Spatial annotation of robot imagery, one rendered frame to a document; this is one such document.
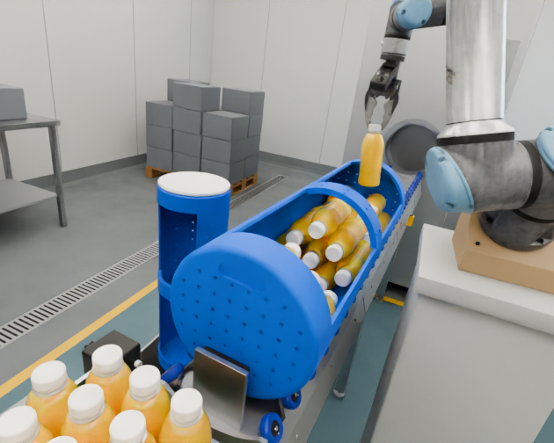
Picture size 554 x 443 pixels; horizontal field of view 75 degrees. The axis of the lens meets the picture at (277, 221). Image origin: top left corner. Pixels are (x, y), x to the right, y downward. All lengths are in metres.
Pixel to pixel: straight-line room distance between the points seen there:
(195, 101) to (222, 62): 2.27
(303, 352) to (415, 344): 0.35
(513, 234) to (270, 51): 5.55
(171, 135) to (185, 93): 0.54
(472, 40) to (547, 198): 0.28
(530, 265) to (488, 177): 0.26
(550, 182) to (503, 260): 0.21
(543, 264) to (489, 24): 0.46
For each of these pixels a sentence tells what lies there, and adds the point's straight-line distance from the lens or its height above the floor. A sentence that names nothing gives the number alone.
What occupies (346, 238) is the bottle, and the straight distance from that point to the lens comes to 0.89.
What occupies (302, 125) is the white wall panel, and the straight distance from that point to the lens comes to 5.93.
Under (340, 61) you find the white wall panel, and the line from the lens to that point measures 5.76.
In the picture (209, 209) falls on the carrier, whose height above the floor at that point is 0.97.
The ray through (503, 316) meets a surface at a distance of 0.81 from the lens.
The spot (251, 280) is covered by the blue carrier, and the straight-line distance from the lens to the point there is 0.56.
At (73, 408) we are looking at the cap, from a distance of 0.54.
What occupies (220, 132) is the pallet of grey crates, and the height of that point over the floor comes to 0.75.
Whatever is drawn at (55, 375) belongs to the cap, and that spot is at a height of 1.09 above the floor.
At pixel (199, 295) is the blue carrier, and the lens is 0.63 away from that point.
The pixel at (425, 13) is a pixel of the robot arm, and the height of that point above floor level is 1.65.
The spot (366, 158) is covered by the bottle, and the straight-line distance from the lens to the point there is 1.19.
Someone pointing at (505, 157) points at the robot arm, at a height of 1.40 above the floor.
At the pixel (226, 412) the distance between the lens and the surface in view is 0.69.
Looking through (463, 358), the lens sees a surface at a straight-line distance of 0.88.
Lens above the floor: 1.49
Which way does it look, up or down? 23 degrees down
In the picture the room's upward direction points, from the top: 8 degrees clockwise
